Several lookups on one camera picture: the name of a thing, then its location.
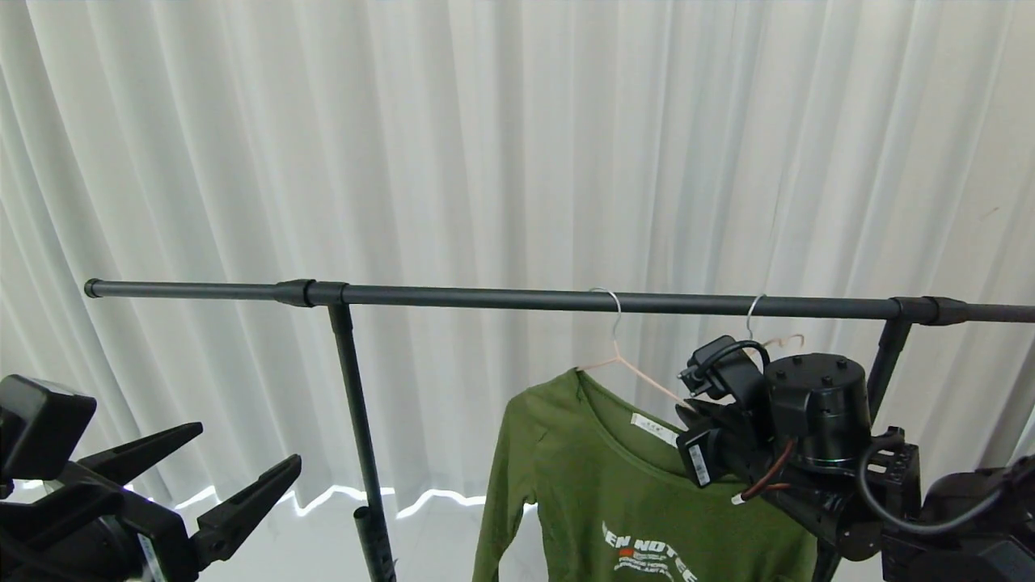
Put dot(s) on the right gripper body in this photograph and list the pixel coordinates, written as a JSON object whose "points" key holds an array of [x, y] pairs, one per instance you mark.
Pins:
{"points": [[711, 453]]}

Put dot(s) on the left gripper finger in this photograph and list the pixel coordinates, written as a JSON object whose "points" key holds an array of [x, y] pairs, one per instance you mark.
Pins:
{"points": [[251, 505], [145, 453]]}

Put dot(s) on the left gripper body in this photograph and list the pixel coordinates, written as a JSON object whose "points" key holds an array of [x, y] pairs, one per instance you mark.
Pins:
{"points": [[89, 525]]}

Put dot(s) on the green printed sleeveless shirt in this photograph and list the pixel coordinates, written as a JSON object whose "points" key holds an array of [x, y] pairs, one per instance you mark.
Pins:
{"points": [[606, 485]]}

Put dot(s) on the pink clothes hanger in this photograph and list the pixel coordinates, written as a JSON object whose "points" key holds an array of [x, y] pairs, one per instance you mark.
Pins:
{"points": [[618, 319], [754, 311]]}

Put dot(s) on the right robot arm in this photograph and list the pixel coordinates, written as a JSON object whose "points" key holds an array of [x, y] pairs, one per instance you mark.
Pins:
{"points": [[817, 404]]}

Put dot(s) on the black clothes rack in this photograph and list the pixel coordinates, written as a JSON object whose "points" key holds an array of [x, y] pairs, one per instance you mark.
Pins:
{"points": [[566, 301]]}

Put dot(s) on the white curtain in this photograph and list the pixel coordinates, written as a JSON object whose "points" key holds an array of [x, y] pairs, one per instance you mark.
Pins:
{"points": [[485, 121]]}

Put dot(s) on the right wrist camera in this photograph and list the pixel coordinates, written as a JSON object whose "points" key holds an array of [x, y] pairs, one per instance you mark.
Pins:
{"points": [[720, 372]]}

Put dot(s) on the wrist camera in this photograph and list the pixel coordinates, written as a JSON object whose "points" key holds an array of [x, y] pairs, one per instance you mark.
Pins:
{"points": [[720, 372], [40, 428]]}

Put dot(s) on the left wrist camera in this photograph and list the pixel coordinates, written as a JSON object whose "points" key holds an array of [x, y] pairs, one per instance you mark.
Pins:
{"points": [[40, 428]]}

